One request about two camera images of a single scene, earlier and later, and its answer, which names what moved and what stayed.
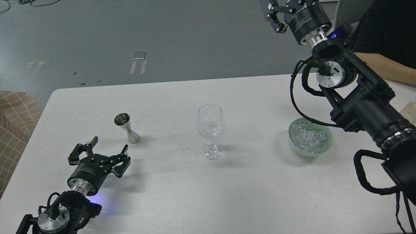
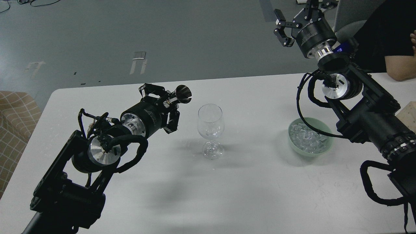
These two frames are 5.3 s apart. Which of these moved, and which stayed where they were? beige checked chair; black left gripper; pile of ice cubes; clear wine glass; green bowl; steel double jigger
Moved: steel double jigger; black left gripper
Stayed: pile of ice cubes; beige checked chair; green bowl; clear wine glass
